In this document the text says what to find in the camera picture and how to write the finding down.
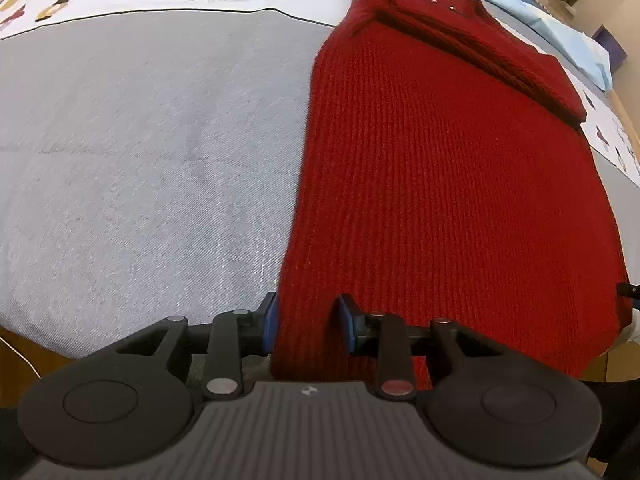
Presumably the dark red knit sweater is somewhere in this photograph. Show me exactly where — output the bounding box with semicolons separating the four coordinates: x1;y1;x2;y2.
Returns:
271;0;631;382

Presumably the grey printed bed sheet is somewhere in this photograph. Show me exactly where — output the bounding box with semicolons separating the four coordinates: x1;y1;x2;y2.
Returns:
1;0;639;358

